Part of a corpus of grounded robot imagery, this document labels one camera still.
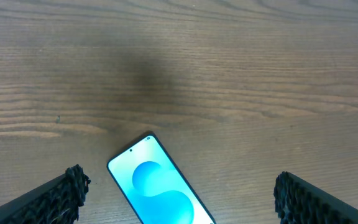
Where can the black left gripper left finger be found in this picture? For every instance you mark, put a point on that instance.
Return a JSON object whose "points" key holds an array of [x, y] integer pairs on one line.
{"points": [[55, 202]]}

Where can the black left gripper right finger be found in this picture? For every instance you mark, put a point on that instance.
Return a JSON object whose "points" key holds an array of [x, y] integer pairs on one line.
{"points": [[299, 202]]}

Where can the blue Galaxy smartphone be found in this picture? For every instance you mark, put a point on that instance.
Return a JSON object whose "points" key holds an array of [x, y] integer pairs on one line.
{"points": [[154, 186]]}

